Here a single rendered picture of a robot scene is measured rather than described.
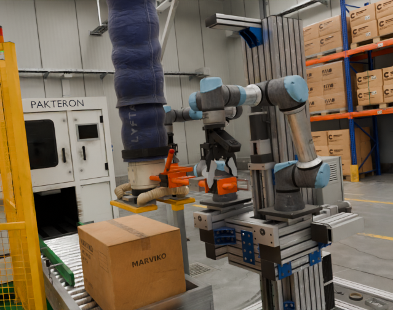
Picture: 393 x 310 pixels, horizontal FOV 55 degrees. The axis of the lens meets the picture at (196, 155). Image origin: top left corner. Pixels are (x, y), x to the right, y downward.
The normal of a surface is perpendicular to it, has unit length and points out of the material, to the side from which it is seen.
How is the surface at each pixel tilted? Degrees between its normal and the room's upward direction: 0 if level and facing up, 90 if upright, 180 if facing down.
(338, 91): 89
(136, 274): 90
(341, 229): 90
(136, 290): 90
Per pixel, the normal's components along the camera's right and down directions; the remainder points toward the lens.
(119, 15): -0.30, -0.10
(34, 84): 0.58, -0.01
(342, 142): -0.79, 0.16
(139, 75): 0.20, -0.22
